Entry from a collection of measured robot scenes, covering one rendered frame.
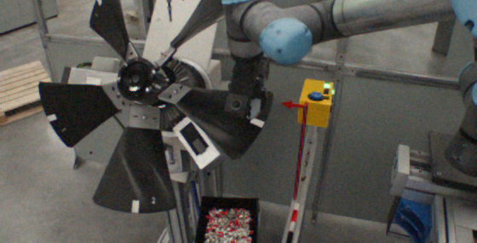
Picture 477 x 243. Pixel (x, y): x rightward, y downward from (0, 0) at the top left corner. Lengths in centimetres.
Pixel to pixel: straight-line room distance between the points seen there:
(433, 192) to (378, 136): 75
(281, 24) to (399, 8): 18
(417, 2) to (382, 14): 6
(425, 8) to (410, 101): 118
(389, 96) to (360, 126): 21
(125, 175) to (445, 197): 88
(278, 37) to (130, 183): 59
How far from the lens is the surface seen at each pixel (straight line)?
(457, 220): 103
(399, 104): 167
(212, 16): 94
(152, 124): 98
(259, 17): 58
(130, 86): 94
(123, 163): 95
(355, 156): 183
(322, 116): 113
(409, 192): 108
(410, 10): 53
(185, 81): 105
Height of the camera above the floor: 162
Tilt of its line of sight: 31 degrees down
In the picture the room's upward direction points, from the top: straight up
